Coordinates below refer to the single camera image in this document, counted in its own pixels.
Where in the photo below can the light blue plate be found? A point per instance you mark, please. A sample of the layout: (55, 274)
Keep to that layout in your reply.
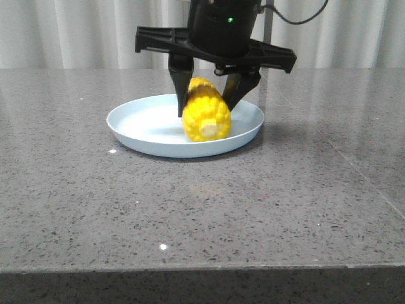
(150, 125)

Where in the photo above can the yellow corn cob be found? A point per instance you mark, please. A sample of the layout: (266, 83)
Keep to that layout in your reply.
(206, 116)

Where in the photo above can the white pleated curtain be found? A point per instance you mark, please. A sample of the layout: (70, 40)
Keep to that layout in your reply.
(101, 34)

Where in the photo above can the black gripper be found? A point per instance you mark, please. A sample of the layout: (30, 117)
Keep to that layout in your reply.
(217, 32)

